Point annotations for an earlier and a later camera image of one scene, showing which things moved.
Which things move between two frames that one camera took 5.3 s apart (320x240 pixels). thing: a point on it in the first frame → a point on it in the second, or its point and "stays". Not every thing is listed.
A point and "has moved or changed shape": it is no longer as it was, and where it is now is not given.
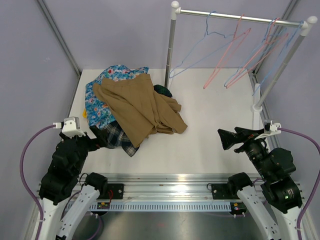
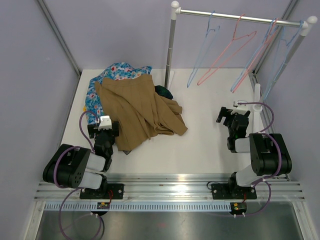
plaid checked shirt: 117,138 has moved or changed shape
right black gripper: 228,139 → 225,112
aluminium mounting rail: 170,187 stays
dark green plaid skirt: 162,90 stays
